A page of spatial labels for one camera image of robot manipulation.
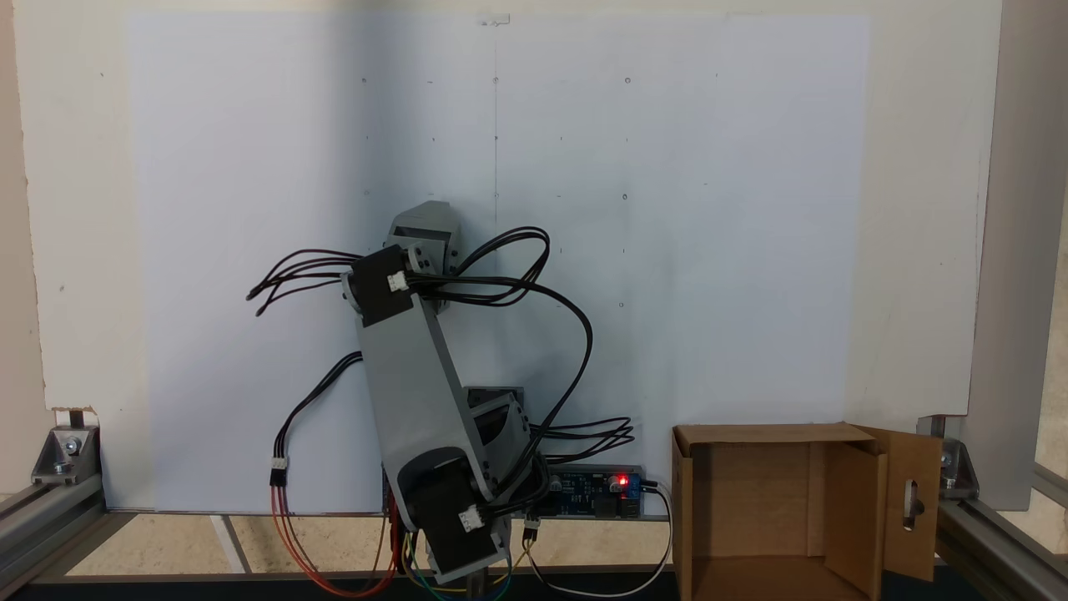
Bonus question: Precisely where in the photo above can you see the green jumper wire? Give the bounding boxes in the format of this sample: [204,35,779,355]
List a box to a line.
[404,534,468,601]

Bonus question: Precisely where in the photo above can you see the black and white power cable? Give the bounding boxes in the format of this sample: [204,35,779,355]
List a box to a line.
[524,480,673,598]

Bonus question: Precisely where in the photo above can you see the black cable with white connector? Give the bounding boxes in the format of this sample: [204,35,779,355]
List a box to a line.
[269,351,365,487]

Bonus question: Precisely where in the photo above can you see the white paper sheet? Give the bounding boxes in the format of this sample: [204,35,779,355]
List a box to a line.
[123,10,873,514]

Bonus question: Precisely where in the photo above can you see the metal corner bracket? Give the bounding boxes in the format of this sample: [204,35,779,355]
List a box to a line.
[32,407,103,487]
[918,415,979,502]

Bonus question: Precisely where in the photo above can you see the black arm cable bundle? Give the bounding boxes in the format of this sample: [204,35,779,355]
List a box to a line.
[409,225,595,510]
[246,249,364,316]

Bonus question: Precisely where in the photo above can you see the power circuit board blue terminals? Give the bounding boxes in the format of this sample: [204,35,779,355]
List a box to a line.
[534,465,645,520]

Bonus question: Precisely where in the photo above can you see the black base cable bundle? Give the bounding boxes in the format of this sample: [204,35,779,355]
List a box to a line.
[534,417,637,465]

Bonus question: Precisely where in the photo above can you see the brown cardboard box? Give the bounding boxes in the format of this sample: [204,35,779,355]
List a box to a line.
[672,422,944,601]

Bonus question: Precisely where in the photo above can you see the orange red wires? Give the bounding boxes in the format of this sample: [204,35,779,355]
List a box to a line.
[269,482,403,598]

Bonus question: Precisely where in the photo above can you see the aluminium frame rail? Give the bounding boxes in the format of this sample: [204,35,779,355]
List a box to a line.
[0,477,108,595]
[934,463,1068,601]

